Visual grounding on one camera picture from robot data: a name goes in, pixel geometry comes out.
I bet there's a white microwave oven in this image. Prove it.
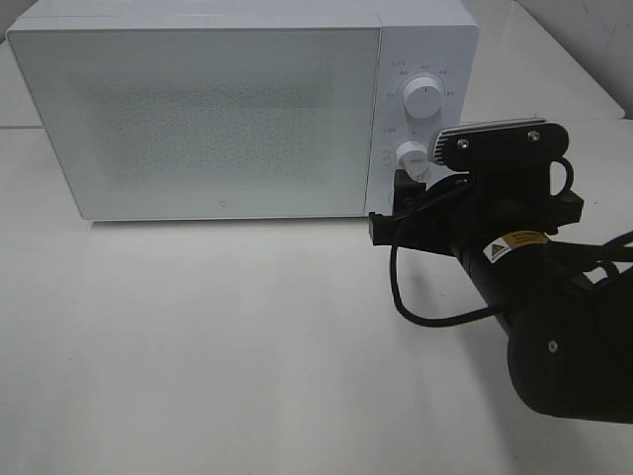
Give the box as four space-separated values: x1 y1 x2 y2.
6 1 479 222

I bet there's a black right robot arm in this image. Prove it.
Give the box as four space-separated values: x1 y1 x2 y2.
369 159 632 424

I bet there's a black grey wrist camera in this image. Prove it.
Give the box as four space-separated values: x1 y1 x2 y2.
427 118 569 172

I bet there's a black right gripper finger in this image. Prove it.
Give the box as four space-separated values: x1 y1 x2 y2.
393 168 427 214
368 212 409 246

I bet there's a white upper power knob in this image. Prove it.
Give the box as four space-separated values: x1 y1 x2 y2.
402 73 444 119

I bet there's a white timer knob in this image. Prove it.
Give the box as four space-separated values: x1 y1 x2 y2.
396 141 429 182

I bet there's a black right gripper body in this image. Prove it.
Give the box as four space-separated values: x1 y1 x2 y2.
395 158 583 307

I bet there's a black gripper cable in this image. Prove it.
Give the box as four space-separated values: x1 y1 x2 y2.
389 157 633 329

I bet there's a white microwave door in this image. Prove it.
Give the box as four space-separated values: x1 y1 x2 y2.
9 29 379 221

